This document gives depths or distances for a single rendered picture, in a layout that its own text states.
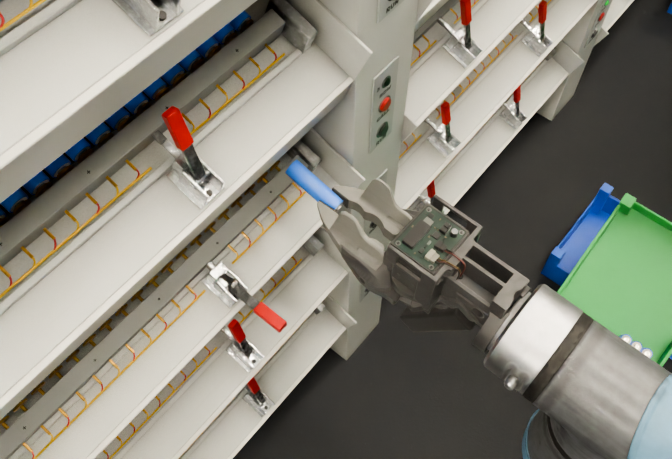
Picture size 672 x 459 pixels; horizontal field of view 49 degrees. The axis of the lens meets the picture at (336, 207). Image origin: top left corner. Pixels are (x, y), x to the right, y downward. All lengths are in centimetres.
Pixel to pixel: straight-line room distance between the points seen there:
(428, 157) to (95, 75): 74
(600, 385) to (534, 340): 6
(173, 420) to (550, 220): 87
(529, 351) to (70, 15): 43
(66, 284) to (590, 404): 42
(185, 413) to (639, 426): 54
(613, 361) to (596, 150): 104
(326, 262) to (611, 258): 58
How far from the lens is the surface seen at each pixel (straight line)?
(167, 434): 95
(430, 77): 95
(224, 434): 114
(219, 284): 77
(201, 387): 96
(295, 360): 117
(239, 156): 64
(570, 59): 154
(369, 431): 130
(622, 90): 178
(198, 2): 48
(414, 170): 110
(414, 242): 64
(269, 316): 75
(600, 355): 64
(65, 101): 45
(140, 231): 61
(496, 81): 123
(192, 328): 78
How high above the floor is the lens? 125
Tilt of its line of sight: 58 degrees down
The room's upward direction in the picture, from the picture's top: straight up
